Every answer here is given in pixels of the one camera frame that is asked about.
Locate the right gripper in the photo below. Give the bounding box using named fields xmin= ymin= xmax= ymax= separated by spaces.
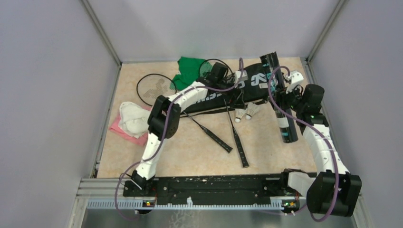
xmin=269 ymin=82 xmax=306 ymax=113

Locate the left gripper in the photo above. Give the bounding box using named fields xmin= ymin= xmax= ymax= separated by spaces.
xmin=216 ymin=78 xmax=246 ymax=109

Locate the shuttlecock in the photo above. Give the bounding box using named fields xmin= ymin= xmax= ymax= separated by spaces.
xmin=245 ymin=102 xmax=260 ymax=120
xmin=235 ymin=109 xmax=247 ymax=123

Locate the black shuttlecock tube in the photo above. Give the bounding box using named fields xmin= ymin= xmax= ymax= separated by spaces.
xmin=260 ymin=51 xmax=298 ymax=143

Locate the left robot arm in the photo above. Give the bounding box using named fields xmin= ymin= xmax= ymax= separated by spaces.
xmin=131 ymin=58 xmax=247 ymax=196

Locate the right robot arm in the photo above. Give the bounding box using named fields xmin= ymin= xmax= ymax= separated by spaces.
xmin=274 ymin=84 xmax=362 ymax=217

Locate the right badminton racket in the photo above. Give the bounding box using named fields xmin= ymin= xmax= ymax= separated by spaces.
xmin=200 ymin=58 xmax=249 ymax=168

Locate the badminton racket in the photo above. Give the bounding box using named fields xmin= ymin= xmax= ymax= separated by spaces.
xmin=200 ymin=58 xmax=249 ymax=168
xmin=136 ymin=74 xmax=233 ymax=153

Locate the left badminton racket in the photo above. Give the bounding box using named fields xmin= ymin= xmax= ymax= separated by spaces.
xmin=136 ymin=74 xmax=233 ymax=153

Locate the black racket bag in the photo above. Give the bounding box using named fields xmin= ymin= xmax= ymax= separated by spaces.
xmin=184 ymin=63 xmax=269 ymax=114

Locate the green cloth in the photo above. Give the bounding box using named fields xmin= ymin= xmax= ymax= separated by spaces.
xmin=173 ymin=57 xmax=212 ymax=91

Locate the pink cloth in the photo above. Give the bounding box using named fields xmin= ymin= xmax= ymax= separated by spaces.
xmin=109 ymin=102 xmax=151 ymax=146

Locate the white towel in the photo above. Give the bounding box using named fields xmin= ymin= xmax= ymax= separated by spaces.
xmin=118 ymin=102 xmax=151 ymax=138

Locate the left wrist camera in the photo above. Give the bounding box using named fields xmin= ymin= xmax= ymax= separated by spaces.
xmin=234 ymin=70 xmax=249 ymax=83

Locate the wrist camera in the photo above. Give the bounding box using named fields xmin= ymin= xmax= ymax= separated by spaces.
xmin=284 ymin=71 xmax=304 ymax=94
xmin=234 ymin=70 xmax=249 ymax=83

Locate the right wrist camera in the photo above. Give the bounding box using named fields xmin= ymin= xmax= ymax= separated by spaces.
xmin=284 ymin=71 xmax=304 ymax=94

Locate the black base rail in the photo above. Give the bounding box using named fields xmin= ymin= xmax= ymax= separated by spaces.
xmin=123 ymin=173 xmax=303 ymax=213

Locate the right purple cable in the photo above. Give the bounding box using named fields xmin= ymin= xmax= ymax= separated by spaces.
xmin=268 ymin=66 xmax=340 ymax=223

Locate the purple cable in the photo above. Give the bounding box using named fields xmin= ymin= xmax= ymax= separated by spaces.
xmin=114 ymin=57 xmax=245 ymax=220
xmin=268 ymin=66 xmax=340 ymax=223

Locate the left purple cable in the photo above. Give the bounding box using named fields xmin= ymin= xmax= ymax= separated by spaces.
xmin=114 ymin=57 xmax=245 ymax=220

